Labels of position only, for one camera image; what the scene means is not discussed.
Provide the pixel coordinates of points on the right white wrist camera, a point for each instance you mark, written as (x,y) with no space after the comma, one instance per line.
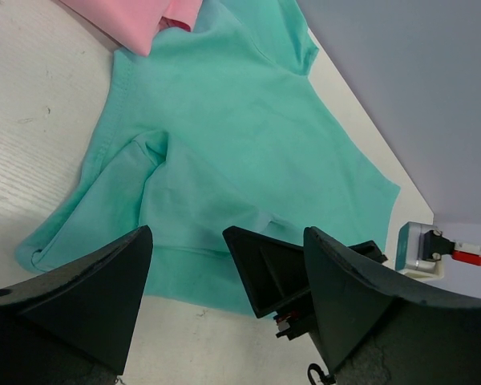
(421,248)

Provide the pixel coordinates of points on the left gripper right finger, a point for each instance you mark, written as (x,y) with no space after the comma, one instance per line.
(376,326)

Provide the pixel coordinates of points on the folded pink t shirt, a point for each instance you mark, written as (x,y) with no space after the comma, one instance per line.
(135,23)

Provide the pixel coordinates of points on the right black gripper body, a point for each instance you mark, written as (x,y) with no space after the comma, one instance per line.
(298,317)

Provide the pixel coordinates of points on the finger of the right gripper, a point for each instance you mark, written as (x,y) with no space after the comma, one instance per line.
(273,272)

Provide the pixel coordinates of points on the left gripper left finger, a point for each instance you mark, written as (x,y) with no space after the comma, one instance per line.
(74,324)

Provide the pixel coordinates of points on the mint green t shirt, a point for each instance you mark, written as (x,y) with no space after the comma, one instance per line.
(217,127)

